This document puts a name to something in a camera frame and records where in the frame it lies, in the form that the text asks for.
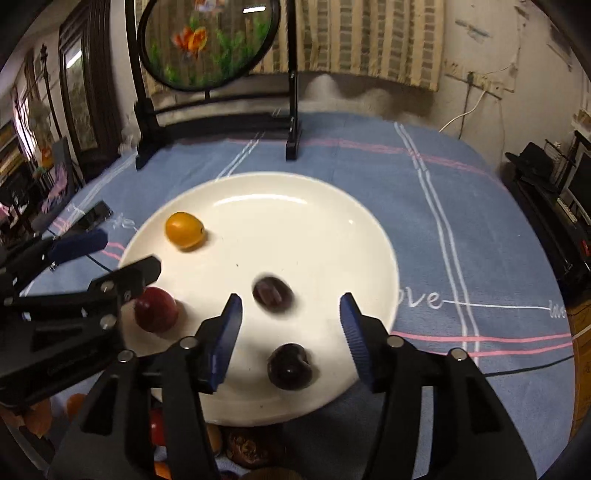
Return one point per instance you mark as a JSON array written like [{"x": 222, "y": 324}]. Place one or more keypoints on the black smartphone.
[{"x": 94, "y": 214}]

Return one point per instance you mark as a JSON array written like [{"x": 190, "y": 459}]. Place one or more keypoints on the beige striped curtain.
[{"x": 369, "y": 37}]

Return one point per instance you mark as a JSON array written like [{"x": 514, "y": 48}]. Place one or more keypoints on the dark wooden framed painting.
[{"x": 78, "y": 106}]

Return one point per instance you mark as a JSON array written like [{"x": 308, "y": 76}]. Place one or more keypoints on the black metal stand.
[{"x": 48, "y": 92}]

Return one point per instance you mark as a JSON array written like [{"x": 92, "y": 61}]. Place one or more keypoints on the bookshelf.
[{"x": 11, "y": 157}]

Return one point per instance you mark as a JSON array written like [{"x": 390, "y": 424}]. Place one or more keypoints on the dark red round fruit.
[{"x": 157, "y": 309}]

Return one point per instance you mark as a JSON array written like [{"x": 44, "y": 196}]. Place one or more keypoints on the orange yellow tomato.
[{"x": 184, "y": 229}]

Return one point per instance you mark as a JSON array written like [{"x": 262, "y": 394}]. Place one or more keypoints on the round goldfish screen black stand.
[{"x": 207, "y": 46}]

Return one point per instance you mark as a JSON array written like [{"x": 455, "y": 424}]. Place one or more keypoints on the white round plate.
[{"x": 300, "y": 230}]

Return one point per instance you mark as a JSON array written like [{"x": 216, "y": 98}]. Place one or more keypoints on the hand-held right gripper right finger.
[{"x": 358, "y": 344}]

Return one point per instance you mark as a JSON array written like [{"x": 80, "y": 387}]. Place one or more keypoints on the purple printed board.
[{"x": 57, "y": 184}]

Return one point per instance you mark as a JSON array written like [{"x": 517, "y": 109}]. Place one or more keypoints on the brown glossy fruit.
[{"x": 249, "y": 445}]

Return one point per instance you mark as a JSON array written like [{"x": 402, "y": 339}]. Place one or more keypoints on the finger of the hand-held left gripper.
[
  {"x": 131, "y": 277},
  {"x": 78, "y": 243}
]

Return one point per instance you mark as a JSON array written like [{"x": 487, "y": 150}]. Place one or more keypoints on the white power strip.
[{"x": 491, "y": 85}]

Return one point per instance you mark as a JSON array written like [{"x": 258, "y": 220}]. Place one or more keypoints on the blue striped tablecloth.
[{"x": 461, "y": 230}]

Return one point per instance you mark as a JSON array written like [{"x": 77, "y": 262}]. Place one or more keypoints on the white wall socket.
[{"x": 455, "y": 71}]

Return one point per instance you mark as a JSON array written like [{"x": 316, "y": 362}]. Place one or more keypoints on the black hat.
[{"x": 531, "y": 159}]

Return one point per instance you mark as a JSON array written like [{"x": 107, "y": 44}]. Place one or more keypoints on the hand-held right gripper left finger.
[{"x": 225, "y": 341}]

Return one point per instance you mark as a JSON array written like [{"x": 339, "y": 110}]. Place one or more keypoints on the dark purple cherry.
[
  {"x": 272, "y": 294},
  {"x": 291, "y": 367}
]

